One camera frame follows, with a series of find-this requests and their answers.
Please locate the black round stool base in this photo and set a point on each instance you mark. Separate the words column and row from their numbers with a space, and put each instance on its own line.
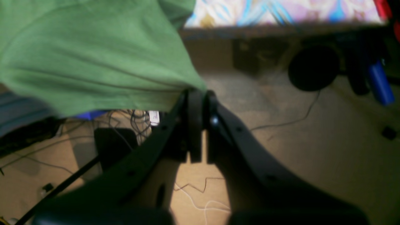
column 313, row 68

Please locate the patterned tablecloth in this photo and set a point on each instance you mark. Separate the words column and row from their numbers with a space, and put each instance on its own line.
column 251, row 13

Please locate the blue orange clamp top left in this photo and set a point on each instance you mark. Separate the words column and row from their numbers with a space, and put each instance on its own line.
column 365, row 56

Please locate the green t-shirt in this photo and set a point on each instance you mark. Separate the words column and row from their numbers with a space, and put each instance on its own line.
column 84, row 55

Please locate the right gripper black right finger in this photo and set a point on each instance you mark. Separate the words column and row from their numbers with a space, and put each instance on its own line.
column 261, row 190

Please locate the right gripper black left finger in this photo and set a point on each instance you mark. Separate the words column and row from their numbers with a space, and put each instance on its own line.
column 136, row 190

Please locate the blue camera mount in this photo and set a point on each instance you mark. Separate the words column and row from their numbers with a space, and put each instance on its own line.
column 89, row 116

